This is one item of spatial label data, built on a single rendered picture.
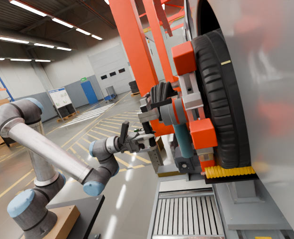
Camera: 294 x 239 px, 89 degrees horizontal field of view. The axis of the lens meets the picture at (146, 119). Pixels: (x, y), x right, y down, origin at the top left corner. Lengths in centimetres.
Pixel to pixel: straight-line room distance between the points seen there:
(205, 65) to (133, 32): 84
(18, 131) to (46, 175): 45
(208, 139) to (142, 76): 90
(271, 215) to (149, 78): 114
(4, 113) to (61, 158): 34
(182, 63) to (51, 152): 71
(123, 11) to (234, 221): 152
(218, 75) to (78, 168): 71
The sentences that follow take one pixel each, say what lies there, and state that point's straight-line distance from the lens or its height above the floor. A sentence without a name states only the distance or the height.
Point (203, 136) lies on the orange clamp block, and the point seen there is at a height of 86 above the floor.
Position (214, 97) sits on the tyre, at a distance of 54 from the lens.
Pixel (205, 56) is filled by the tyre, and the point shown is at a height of 109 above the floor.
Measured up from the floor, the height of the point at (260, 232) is 15.
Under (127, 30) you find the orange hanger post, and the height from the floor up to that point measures 144.
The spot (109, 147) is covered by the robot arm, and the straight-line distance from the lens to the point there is 81.
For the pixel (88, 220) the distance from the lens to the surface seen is 133.
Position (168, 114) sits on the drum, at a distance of 81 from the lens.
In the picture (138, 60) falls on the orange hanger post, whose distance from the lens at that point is 129.
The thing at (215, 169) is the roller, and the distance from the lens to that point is 90.
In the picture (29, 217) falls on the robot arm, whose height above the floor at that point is 54.
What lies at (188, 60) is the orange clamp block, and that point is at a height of 110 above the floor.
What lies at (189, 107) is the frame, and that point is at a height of 94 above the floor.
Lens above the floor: 111
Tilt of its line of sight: 17 degrees down
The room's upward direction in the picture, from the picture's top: 20 degrees counter-clockwise
